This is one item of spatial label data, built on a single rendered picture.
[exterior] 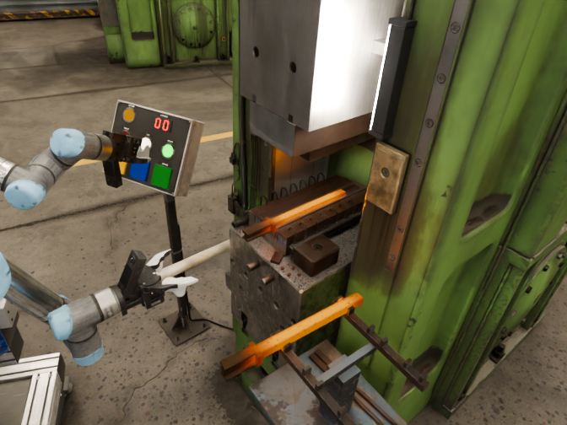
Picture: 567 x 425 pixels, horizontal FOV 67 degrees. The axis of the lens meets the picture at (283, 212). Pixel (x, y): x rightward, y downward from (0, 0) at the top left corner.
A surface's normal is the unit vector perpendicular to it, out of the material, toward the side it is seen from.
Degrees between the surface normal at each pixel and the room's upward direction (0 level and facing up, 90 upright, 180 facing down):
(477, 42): 90
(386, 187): 90
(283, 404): 0
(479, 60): 90
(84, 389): 0
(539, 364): 0
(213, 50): 90
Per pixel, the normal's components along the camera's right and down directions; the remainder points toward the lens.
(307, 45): -0.77, 0.33
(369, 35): 0.63, 0.48
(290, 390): 0.05, -0.81
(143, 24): 0.38, 0.56
